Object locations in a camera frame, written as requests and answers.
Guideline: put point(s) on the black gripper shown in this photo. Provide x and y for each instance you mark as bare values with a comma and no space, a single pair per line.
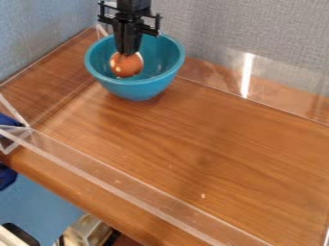
132,20

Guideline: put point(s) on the blue bowl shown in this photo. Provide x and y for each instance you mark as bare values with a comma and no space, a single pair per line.
163,55

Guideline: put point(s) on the clear acrylic barrier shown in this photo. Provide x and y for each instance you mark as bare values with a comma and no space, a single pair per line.
217,164

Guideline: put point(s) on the clear plastic container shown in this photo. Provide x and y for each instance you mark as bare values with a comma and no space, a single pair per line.
87,232

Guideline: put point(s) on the black and white object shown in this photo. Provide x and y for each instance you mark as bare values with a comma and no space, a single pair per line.
13,236

